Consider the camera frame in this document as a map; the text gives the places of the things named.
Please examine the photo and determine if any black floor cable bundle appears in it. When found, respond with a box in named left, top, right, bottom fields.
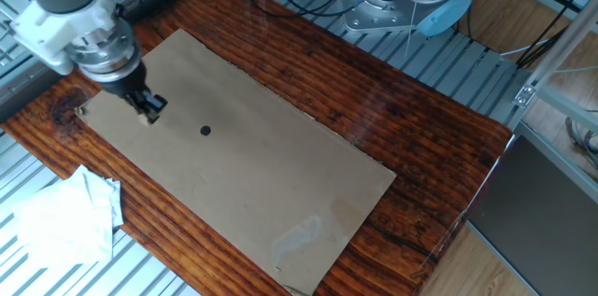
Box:
left=516, top=4, right=574, bottom=69

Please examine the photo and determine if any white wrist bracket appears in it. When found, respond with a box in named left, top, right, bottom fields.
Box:
left=8, top=0, right=121, bottom=77

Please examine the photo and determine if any white floor cable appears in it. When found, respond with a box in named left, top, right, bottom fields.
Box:
left=498, top=36, right=555, bottom=58

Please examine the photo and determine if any dark grey flat panel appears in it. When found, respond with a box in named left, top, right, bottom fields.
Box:
left=466, top=134, right=598, bottom=296

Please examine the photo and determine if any brown cardboard sheet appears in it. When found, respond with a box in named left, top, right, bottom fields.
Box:
left=74, top=28, right=397, bottom=296

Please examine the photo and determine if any glossy brown wooden board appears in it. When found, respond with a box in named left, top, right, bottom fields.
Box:
left=0, top=0, right=514, bottom=296

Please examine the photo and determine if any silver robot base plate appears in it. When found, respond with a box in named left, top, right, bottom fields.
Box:
left=341, top=0, right=424, bottom=35

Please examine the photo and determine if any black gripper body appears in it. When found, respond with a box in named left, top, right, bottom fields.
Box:
left=99, top=63, right=150, bottom=99

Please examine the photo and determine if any aluminium frame post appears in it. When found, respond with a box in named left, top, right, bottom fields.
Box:
left=512, top=0, right=598, bottom=109

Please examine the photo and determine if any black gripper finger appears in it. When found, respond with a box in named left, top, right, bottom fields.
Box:
left=139, top=92, right=168, bottom=122
left=123, top=92, right=150, bottom=120

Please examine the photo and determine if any aluminium frame beam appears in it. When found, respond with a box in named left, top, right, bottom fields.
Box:
left=532, top=84, right=598, bottom=134

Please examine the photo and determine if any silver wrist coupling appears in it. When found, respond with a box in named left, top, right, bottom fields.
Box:
left=64, top=18, right=143, bottom=85

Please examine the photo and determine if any white crumpled cloth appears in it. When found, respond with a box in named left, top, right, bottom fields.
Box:
left=11, top=164, right=125, bottom=269

